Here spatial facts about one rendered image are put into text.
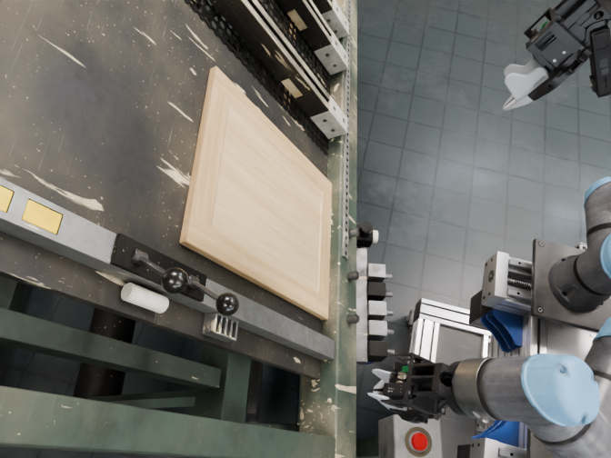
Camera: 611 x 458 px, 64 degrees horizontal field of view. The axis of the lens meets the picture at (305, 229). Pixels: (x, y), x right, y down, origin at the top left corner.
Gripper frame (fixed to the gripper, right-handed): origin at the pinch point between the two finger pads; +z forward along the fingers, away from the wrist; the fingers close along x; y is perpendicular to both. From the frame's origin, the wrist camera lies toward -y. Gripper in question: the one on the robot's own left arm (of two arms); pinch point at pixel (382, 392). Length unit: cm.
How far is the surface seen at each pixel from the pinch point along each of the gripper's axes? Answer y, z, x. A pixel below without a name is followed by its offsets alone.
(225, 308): 29.2, 5.8, -4.1
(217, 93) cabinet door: 41, 23, -53
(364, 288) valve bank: -29, 54, -41
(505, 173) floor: -127, 85, -158
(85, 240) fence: 52, 7, -6
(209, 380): 18.1, 32.1, 3.5
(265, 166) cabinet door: 22, 32, -48
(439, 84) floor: -87, 106, -210
